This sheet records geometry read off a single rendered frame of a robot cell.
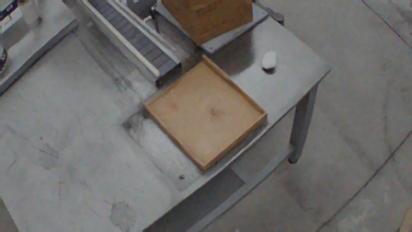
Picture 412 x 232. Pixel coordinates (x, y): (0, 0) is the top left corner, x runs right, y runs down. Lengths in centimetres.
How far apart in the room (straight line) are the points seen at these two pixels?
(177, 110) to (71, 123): 40
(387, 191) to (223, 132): 126
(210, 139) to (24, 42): 98
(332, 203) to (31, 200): 153
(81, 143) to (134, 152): 21
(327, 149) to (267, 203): 45
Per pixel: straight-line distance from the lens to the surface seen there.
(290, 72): 155
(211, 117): 145
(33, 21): 190
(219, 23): 155
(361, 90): 259
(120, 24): 169
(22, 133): 166
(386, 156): 244
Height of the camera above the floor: 210
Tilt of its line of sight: 61 degrees down
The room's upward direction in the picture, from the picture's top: 9 degrees counter-clockwise
